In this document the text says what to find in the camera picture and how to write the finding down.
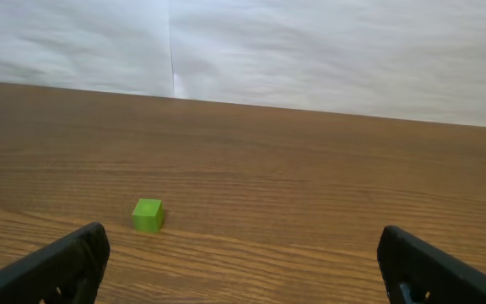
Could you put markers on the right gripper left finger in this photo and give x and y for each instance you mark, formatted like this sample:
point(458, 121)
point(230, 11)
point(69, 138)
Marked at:
point(57, 270)

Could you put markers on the green cube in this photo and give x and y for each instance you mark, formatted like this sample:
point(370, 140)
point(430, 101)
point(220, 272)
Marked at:
point(147, 216)

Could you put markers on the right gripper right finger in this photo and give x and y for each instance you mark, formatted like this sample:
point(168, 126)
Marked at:
point(437, 274)

